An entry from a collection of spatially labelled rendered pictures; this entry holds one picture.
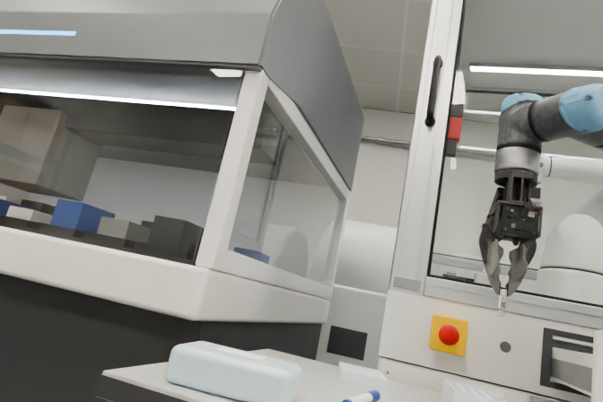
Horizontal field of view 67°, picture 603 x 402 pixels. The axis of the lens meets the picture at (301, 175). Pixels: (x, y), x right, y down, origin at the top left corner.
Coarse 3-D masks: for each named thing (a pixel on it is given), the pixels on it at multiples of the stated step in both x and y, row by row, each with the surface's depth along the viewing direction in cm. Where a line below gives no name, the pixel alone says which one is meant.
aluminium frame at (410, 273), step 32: (448, 0) 124; (448, 32) 121; (448, 64) 118; (448, 96) 116; (416, 128) 115; (448, 128) 115; (416, 160) 113; (416, 192) 110; (416, 224) 108; (416, 256) 106; (416, 288) 104; (448, 288) 102; (480, 288) 100; (576, 320) 94
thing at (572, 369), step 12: (552, 348) 94; (552, 360) 92; (564, 360) 84; (576, 360) 78; (588, 360) 72; (552, 372) 91; (564, 372) 83; (576, 372) 76; (588, 372) 71; (564, 384) 83; (576, 384) 75; (588, 384) 70
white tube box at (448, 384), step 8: (448, 384) 78; (456, 384) 82; (464, 384) 83; (448, 392) 77; (456, 392) 72; (464, 392) 72; (472, 392) 76; (480, 392) 78; (488, 392) 81; (448, 400) 76; (456, 400) 72; (464, 400) 71; (472, 400) 71; (480, 400) 71; (488, 400) 71; (496, 400) 71; (504, 400) 73
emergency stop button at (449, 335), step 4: (444, 328) 93; (448, 328) 93; (452, 328) 93; (456, 328) 93; (440, 332) 93; (444, 332) 93; (448, 332) 93; (452, 332) 93; (456, 332) 93; (440, 336) 93; (444, 336) 93; (448, 336) 92; (452, 336) 92; (456, 336) 92; (444, 340) 93; (448, 340) 92; (452, 340) 92; (456, 340) 92; (444, 344) 93; (448, 344) 92; (452, 344) 92
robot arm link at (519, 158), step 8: (496, 152) 85; (504, 152) 82; (512, 152) 81; (520, 152) 81; (528, 152) 81; (536, 152) 81; (496, 160) 84; (504, 160) 82; (512, 160) 81; (520, 160) 80; (528, 160) 80; (536, 160) 81; (496, 168) 83; (504, 168) 82; (512, 168) 81; (520, 168) 80; (528, 168) 80; (536, 168) 81
